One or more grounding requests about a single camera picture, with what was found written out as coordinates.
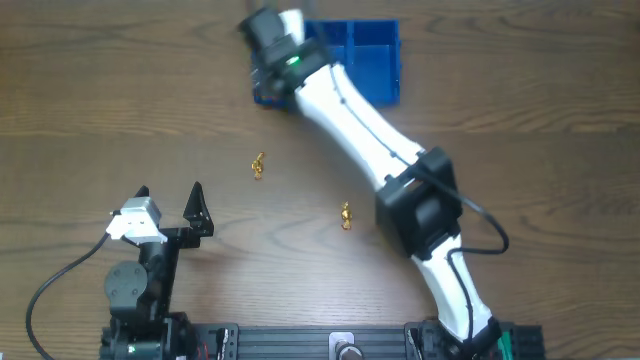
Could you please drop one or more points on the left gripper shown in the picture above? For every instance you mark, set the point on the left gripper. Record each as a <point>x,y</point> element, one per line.
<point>182,236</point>

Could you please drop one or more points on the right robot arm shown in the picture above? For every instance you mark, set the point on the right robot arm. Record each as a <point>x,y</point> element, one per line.
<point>350,115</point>

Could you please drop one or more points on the blue tray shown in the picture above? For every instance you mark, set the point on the blue tray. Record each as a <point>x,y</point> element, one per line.
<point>375,65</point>

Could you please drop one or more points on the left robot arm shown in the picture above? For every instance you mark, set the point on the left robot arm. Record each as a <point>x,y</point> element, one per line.
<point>125,287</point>

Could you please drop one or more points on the gold candy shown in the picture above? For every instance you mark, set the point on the gold candy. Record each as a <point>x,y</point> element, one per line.
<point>346,215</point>
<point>258,167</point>

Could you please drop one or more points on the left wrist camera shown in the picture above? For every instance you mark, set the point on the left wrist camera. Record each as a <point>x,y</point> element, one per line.
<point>137,217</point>

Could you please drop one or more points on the mounting rail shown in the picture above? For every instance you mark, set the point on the mounting rail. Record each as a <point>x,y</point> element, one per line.
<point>290,342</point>

